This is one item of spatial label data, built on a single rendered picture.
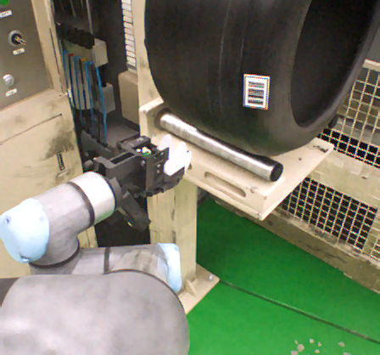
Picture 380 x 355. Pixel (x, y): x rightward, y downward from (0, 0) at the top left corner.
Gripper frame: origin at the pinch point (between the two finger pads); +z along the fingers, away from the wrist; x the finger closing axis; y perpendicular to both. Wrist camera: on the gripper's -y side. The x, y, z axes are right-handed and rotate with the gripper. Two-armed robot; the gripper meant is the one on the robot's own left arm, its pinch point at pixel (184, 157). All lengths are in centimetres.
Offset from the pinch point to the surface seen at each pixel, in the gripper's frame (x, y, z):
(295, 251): 3, -90, 91
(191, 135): 12.9, -7.3, 18.3
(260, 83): -10.8, 17.1, 4.1
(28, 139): 55, -19, -1
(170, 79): 7.9, 12.1, 3.5
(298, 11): -12.0, 27.9, 9.8
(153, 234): 37, -64, 33
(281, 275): 1, -92, 76
